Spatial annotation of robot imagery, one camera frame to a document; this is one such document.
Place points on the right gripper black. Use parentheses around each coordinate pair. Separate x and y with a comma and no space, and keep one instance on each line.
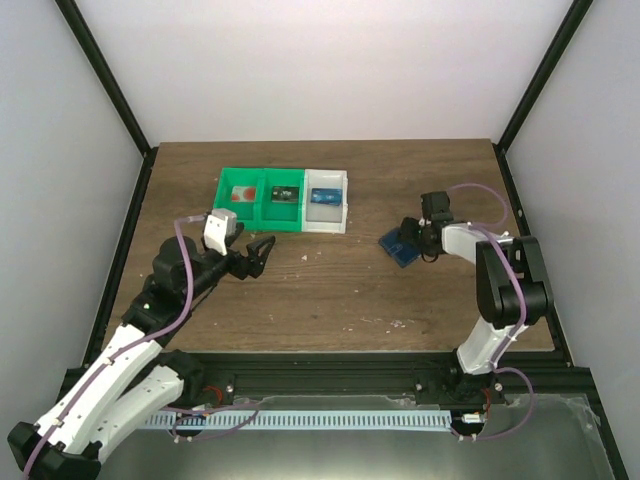
(413,233)

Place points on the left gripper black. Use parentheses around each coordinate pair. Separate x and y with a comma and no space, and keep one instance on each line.
(241,263)

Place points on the navy blue card holder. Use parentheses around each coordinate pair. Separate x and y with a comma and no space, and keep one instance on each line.
(401,252)

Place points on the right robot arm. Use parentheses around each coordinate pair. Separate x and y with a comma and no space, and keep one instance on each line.
(512,285)

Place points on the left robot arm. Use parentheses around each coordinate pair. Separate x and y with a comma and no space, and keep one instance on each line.
(133,377)

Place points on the red white card in bin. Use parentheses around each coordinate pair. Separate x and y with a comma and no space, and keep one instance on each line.
(243,194)

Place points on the dark green card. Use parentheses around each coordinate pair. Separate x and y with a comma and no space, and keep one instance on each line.
(285,194)

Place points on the blue card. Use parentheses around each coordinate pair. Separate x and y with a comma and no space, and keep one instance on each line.
(326,196)

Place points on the green bin left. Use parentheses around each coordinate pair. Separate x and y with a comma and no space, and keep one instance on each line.
(247,213)

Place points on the green bin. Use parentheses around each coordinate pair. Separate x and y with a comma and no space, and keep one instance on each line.
(282,217)
(247,213)

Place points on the green bin middle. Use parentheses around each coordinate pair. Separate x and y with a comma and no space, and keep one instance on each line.
(282,217)

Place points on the white bin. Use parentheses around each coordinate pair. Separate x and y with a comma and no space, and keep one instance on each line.
(321,218)

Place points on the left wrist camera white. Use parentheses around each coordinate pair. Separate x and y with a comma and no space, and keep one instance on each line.
(219,225)

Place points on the light blue slotted cable duct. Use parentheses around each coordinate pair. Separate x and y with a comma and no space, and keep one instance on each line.
(288,420)

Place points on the left black frame post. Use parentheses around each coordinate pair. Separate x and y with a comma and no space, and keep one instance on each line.
(93,53)

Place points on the black frame post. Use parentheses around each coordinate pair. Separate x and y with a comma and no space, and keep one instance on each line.
(563,36)
(93,53)

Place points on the black aluminium frame rail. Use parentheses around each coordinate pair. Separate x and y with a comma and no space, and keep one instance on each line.
(429,378)

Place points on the right black frame post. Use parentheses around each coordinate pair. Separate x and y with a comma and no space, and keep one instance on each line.
(563,36)

